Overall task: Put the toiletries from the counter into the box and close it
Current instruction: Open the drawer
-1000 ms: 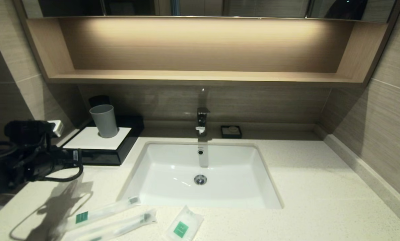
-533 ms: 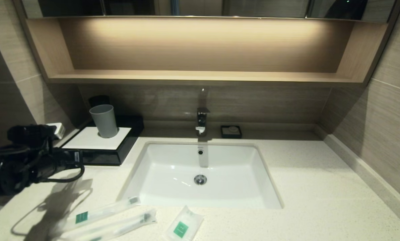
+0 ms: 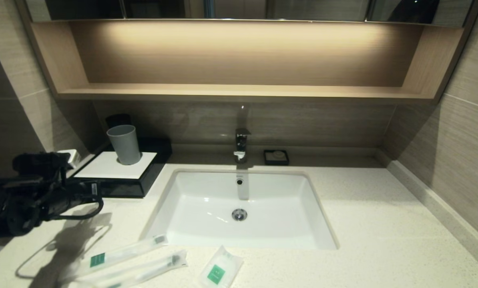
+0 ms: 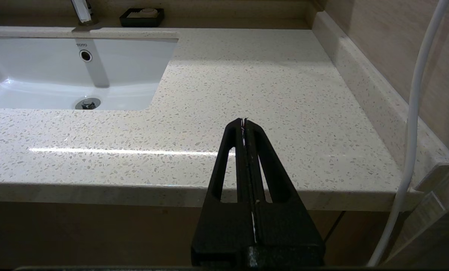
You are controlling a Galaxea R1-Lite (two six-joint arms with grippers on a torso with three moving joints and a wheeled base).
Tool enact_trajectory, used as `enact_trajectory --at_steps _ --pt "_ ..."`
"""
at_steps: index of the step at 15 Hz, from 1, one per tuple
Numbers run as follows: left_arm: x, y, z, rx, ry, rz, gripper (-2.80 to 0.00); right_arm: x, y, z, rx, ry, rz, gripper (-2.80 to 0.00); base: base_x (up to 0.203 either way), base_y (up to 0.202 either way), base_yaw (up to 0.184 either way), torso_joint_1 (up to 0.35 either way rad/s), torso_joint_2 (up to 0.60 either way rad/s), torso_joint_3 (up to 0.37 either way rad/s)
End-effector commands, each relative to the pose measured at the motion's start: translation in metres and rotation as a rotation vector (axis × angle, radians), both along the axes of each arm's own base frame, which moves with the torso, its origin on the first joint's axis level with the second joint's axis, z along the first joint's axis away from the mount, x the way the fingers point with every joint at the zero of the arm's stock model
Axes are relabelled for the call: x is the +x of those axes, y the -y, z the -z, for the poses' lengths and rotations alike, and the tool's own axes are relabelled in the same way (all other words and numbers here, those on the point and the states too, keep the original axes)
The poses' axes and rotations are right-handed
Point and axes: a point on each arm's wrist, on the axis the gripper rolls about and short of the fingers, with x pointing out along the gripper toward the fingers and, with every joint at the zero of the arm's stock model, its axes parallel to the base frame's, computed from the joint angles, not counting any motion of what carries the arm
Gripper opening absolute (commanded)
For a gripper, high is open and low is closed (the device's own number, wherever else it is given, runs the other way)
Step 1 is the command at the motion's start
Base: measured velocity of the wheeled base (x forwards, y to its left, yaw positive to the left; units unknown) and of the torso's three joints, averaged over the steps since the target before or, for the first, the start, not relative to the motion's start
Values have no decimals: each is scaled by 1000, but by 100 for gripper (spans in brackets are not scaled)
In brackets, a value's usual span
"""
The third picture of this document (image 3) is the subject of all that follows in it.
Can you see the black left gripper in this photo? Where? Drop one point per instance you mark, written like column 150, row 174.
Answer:
column 55, row 198

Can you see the clear toothbrush packet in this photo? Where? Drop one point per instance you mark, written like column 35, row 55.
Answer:
column 151, row 268

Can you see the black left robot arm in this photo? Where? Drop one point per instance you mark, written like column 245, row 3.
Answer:
column 7, row 200

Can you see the black box with white top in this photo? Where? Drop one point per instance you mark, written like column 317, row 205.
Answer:
column 115, row 166

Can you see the grey plastic cup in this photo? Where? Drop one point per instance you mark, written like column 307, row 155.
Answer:
column 123, row 144

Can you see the dental kit packet green label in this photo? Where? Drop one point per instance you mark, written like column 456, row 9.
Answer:
column 98, row 260

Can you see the white sink basin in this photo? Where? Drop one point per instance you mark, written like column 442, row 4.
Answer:
column 207, row 216

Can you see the small sachet green label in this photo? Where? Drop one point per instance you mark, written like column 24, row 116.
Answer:
column 216, row 274

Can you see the chrome sink drain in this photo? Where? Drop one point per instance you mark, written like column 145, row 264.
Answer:
column 239, row 214

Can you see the chrome faucet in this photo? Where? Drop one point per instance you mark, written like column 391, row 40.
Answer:
column 242, row 143

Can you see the black soap dish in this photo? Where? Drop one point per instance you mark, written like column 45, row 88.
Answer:
column 268, row 161

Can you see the small round soap bar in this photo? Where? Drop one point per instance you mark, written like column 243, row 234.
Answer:
column 278, row 154

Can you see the mirror cabinet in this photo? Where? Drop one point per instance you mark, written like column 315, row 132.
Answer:
column 303, row 8

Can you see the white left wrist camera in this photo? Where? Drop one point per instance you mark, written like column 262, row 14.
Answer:
column 71, row 158

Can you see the wooden wall shelf niche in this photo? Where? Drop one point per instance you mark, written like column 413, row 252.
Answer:
column 239, row 91

